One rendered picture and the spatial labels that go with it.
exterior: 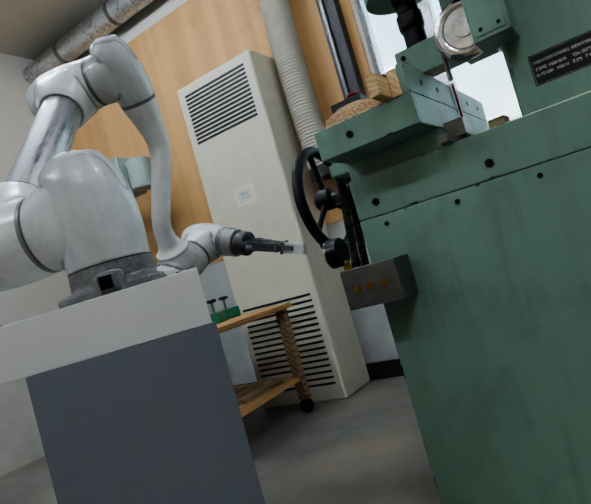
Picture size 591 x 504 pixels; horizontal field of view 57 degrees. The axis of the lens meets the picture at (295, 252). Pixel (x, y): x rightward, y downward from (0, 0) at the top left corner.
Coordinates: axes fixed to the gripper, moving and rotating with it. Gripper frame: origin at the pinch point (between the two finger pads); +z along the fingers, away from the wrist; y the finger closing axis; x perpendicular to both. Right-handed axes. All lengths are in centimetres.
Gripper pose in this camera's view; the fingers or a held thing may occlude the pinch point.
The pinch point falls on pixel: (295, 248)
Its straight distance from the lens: 156.7
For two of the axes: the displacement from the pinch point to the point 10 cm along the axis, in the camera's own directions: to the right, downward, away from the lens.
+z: 8.5, 0.9, -5.2
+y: 5.3, -1.0, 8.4
